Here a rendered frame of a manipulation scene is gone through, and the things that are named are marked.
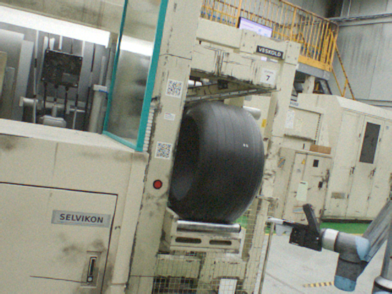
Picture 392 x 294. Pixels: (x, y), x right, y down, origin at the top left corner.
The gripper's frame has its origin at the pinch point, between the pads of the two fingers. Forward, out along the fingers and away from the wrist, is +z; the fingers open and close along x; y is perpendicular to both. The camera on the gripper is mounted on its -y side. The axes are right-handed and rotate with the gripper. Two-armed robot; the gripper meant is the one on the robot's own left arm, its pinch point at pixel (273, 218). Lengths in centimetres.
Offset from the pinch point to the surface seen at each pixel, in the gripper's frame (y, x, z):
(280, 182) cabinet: -32, 481, 154
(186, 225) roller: 14.6, 16.5, 44.7
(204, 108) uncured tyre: -40, 13, 49
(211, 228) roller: 13.4, 26.2, 36.8
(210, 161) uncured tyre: -16.4, 5.9, 35.2
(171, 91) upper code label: -44, 1, 61
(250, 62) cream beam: -76, 53, 49
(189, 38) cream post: -69, 1, 58
